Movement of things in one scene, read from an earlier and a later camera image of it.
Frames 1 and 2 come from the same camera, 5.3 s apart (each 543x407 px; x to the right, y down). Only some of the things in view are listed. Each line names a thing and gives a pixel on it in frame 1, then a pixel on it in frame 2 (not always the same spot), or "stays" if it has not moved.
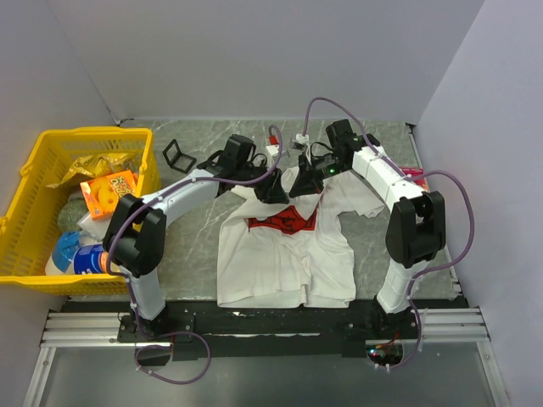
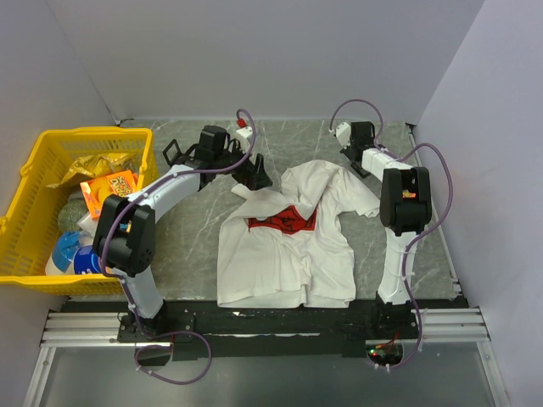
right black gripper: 308,181 -> 347,151
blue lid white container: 61,262 stays
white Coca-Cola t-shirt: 278,254 stays
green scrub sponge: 70,214 stays
